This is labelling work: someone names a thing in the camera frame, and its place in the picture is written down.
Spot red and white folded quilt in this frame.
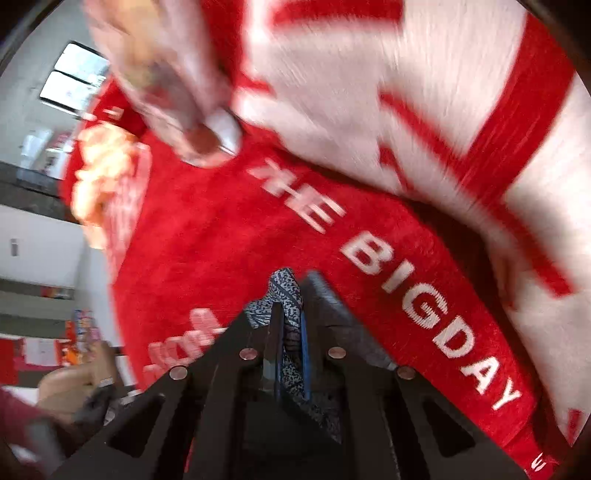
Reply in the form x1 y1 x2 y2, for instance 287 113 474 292
82 0 591 444

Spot black pants with grey waistband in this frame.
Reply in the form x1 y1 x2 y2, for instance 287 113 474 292
245 268 342 444

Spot maroon sleeved left forearm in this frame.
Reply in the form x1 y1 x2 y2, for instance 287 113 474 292
0 386 52 480

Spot window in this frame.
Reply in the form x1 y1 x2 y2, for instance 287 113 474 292
38 41 109 116

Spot red bedspread with white lettering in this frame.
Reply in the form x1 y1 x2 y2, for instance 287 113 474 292
59 78 562 480

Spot person's left hand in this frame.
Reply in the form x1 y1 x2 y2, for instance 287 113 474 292
36 341 123 422

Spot floral patterned pillow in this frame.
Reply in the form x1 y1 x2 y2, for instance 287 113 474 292
70 121 151 250

